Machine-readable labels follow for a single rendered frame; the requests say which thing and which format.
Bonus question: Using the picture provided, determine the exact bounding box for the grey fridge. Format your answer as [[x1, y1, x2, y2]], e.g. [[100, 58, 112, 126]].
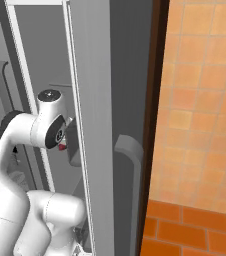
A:
[[13, 0, 86, 256]]

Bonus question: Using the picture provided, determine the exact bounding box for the brown cupboard side panel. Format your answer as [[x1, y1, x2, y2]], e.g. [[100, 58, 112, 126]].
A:
[[135, 0, 171, 256]]

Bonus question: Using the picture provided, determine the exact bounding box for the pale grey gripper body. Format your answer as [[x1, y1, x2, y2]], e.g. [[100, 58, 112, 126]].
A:
[[65, 117, 83, 168]]

